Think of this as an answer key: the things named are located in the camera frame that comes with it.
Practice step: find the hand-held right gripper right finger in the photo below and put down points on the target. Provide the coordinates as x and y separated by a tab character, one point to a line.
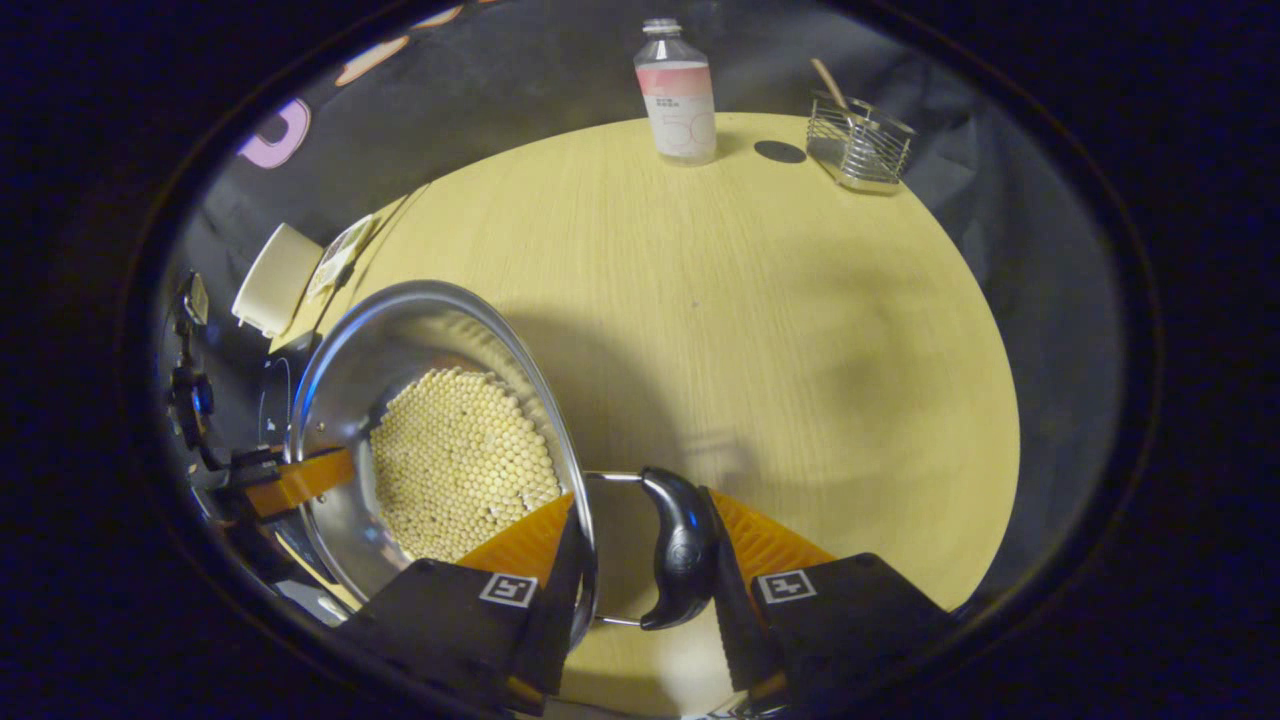
740	620

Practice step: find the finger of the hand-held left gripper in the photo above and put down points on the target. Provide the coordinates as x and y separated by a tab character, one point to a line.
300	480

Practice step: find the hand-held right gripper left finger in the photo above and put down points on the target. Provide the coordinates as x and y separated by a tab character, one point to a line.
555	620

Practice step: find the stainless steel pot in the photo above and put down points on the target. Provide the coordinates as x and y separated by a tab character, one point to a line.
340	400

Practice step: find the pile of soybeans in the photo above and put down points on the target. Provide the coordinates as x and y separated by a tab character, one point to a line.
460	460

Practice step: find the small white appliance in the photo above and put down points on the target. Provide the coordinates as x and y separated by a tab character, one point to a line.
275	280

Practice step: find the white divided dish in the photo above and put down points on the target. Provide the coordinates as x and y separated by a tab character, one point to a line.
335	262

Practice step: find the small black disc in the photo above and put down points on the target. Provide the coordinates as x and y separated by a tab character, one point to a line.
780	152

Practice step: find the clear bottle with pink label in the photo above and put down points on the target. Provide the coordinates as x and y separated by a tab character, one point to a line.
680	110

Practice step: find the wooden stick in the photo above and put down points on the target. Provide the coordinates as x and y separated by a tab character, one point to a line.
828	82

